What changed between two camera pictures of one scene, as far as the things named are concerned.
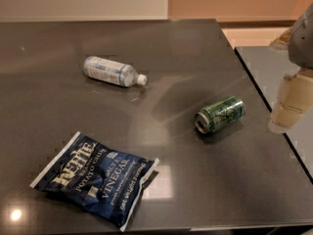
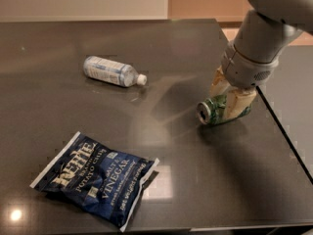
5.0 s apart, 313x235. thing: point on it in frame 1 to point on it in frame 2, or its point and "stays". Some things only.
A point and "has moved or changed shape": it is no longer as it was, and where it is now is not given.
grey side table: (268, 66) stays
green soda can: (220, 115) has moved or changed shape
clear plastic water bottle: (112, 71) stays
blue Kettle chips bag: (105, 180) stays
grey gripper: (302, 44) to (246, 70)
